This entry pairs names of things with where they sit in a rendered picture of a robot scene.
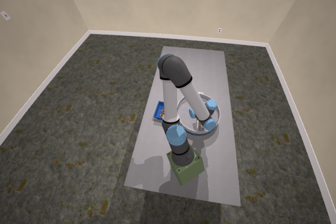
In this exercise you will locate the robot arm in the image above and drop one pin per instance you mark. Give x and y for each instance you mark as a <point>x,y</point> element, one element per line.
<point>175,74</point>

